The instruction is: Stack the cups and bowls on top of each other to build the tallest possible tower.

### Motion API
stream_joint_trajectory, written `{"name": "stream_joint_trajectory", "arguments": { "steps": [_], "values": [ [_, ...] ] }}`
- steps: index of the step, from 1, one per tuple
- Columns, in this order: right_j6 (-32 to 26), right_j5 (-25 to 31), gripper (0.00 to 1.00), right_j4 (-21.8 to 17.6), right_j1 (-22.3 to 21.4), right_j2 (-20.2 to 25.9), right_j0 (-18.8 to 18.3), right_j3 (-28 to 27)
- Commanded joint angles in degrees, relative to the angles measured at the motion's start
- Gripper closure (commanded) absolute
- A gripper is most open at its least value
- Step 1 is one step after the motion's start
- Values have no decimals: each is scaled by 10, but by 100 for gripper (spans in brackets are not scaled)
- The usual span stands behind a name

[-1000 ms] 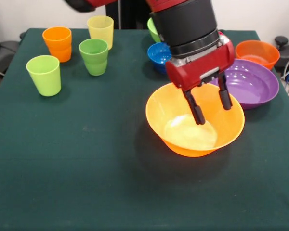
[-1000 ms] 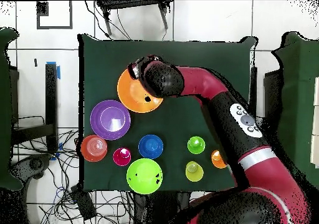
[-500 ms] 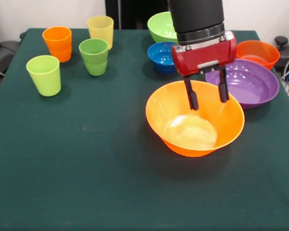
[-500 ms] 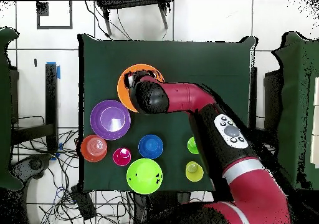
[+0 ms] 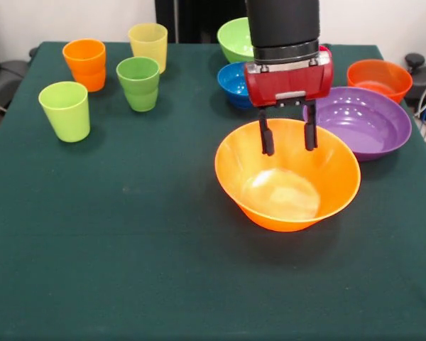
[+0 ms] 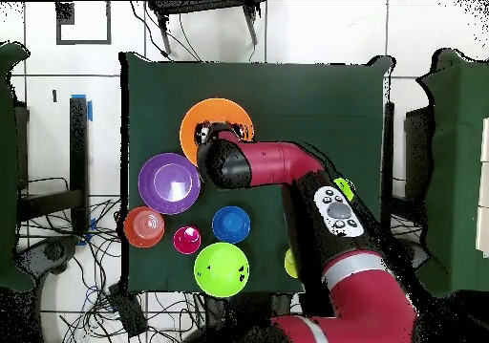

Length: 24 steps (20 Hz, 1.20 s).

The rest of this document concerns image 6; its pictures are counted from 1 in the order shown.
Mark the large orange bowl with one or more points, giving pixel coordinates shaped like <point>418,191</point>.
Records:
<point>217,111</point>

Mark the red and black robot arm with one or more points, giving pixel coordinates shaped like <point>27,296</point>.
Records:
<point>267,163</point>

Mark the blue bowl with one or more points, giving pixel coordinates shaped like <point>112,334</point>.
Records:
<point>231,224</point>

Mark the purple bowl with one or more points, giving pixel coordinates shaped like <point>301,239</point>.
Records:
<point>168,184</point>

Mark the red cup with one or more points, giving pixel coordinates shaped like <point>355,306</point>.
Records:
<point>187,240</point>

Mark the large light green bowl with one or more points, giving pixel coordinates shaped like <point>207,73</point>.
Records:
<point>221,270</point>

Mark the yellow cup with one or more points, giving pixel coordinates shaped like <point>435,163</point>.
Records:
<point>289,262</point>

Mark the dark green tablecloth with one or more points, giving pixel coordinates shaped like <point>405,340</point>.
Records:
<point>305,102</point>

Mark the lime green cup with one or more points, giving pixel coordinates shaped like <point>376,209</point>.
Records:
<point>345,188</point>

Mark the small red-orange bowl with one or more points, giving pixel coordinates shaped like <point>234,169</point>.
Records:
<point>144,227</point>

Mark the black metal stand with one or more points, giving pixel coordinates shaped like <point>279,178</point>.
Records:
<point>416,148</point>
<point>78,148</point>

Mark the blue tape strip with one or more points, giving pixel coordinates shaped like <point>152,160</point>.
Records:
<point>89,110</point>

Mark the black power strip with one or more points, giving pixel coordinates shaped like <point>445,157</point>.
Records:
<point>128,312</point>

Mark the neighbouring green covered table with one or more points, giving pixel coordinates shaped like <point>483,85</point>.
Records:
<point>454,167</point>
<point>9,167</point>

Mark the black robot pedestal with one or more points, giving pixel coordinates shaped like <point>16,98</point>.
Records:
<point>237,312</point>

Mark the black camera tripod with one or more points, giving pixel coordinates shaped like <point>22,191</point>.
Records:
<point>202,6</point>

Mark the grey square frame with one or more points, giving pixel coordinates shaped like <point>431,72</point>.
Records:
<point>109,22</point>

